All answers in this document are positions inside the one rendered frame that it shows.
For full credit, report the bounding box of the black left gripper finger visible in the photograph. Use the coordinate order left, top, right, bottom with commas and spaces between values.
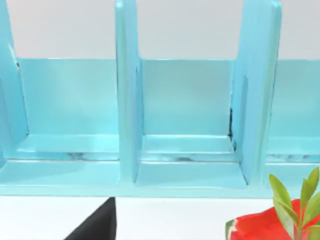
62, 196, 118, 240

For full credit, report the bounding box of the green leafy plant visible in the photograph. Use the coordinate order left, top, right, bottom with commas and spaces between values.
268, 166, 320, 240

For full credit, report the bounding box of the light blue rack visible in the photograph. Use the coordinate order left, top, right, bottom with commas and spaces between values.
0, 0, 320, 199

